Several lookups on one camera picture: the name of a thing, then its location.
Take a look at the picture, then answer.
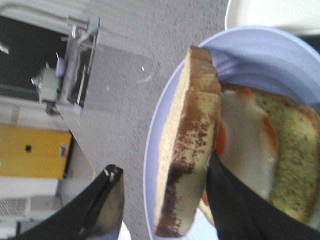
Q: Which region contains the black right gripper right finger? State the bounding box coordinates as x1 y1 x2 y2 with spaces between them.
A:
206 152 320 240

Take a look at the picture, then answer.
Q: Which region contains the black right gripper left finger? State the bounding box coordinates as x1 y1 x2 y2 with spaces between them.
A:
15 164 125 240

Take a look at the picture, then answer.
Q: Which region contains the bread slice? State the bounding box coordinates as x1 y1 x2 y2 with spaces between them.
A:
198 82 320 226
153 46 221 238

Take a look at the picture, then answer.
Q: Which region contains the light blue round plate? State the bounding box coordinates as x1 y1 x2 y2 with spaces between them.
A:
143 26 320 240

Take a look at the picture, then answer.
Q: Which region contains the white rectangular tray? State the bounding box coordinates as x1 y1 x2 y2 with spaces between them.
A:
224 0 320 36

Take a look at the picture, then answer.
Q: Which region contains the fried egg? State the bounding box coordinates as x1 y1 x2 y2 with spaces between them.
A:
216 87 278 199

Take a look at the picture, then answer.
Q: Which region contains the yellow cabinet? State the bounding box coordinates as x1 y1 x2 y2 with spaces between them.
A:
0 124 72 180

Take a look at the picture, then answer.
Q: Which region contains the grey metal machine frame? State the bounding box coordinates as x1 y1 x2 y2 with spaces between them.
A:
31 16 100 116

